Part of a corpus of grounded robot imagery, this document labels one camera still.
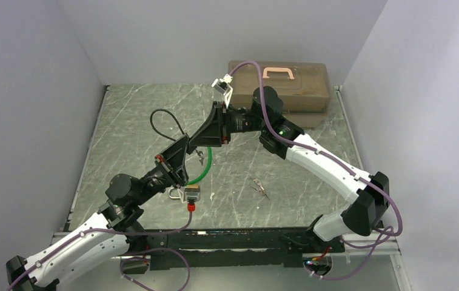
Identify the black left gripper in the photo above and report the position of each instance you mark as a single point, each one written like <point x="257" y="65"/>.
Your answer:
<point x="171" y="162"/>

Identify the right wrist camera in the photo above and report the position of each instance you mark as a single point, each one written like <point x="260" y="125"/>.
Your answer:
<point x="223" y="85"/>

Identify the brass padlock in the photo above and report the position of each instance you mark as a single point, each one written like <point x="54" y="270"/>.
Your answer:
<point x="176" y="193"/>

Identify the black cable padlock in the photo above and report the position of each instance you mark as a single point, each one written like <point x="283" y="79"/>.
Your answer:
<point x="166" y="126"/>

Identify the green cable lock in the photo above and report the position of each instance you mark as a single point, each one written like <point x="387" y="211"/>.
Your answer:
<point x="206" y="170"/>

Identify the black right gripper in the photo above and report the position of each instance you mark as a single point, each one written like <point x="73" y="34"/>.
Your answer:
<point x="210" y="134"/>

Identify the silver key bunch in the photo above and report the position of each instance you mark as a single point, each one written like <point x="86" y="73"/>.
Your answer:
<point x="258" y="187"/>

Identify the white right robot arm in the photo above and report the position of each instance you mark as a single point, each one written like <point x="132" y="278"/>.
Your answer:
<point x="364" y="194"/>

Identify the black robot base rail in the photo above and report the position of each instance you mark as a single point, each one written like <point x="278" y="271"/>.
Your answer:
<point x="283" y="246"/>

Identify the brown plastic toolbox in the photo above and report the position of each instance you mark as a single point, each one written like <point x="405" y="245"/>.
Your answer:
<point x="303" y="87"/>

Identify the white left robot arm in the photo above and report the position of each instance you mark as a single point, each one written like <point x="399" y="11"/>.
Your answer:
<point x="111" y="231"/>

